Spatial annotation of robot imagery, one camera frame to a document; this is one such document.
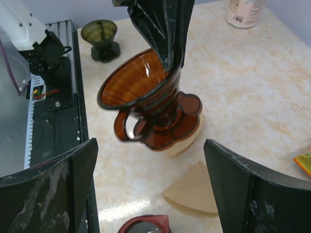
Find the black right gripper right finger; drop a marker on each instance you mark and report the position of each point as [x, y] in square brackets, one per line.
[252, 198]

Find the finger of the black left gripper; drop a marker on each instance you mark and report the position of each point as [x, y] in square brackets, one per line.
[183, 16]
[155, 20]

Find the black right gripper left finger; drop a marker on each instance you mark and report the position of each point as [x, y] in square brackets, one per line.
[49, 197]

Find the brown paper coffee filter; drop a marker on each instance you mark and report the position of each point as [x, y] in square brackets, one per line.
[192, 193]
[182, 145]

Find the amber plastic coffee dripper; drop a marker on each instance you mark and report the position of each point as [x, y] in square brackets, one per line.
[151, 108]

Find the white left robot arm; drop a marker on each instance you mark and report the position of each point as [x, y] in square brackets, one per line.
[39, 46]

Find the dark green coffee dripper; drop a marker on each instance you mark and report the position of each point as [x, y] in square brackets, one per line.
[100, 35]

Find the wrapped toilet paper roll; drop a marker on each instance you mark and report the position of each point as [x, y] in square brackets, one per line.
[244, 13]

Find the colourful snack packet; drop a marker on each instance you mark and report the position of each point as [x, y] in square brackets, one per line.
[304, 162]

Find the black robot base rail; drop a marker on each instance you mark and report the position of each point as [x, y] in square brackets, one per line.
[57, 123]

